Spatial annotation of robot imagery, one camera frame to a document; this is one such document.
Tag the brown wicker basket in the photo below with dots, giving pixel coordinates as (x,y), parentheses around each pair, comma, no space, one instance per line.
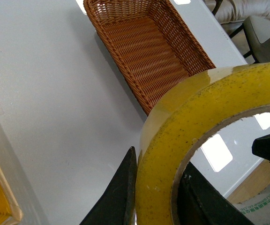
(150,43)

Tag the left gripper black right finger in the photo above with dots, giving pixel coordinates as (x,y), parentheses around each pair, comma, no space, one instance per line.
(199,203)

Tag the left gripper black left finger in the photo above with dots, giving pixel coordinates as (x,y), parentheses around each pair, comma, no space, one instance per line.
(116,206)

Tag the yellow clear tape roll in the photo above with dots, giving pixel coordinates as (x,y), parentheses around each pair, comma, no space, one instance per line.
(182,120)

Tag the right grey upholstered chair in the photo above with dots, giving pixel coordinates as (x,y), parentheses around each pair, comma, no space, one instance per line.
(257,33)

